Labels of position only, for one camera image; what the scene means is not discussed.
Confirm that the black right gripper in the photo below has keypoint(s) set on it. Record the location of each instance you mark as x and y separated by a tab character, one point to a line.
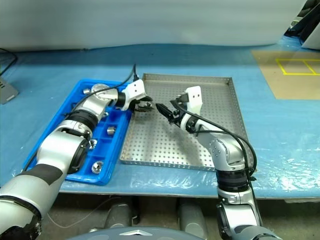
178	110

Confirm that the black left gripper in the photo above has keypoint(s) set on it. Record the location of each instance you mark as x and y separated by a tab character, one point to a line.
136	104

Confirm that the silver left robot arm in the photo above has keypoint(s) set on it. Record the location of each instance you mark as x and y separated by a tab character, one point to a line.
57	145

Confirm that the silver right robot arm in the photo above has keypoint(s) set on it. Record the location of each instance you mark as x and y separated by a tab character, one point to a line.
225	152

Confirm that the blue compartment tray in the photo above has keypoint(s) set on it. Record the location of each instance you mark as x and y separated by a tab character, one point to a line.
105	155

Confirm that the grey perforated metal device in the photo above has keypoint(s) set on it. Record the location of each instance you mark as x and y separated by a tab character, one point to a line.
6	92

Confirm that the perforated metal tray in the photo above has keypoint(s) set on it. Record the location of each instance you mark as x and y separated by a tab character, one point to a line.
150	145

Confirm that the steel nut in blue tray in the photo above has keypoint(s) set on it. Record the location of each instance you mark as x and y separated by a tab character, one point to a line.
86	90

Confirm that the tan cardboard mat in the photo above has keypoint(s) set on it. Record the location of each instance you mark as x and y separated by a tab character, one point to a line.
270	82

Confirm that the grey rounded cylinder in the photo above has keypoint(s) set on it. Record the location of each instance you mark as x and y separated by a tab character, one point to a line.
118	215
193	217

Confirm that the grey-blue rounded robot torso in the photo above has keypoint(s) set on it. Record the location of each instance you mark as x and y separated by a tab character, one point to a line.
112	235

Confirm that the black and white machine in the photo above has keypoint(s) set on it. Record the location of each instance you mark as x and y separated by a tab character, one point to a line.
307	25

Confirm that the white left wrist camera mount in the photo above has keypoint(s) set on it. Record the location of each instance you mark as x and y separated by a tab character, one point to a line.
135	90

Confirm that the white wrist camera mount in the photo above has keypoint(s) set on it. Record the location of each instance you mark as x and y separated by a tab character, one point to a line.
195	97
135	90

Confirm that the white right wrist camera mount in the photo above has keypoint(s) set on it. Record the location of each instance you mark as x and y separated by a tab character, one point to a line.
195	97

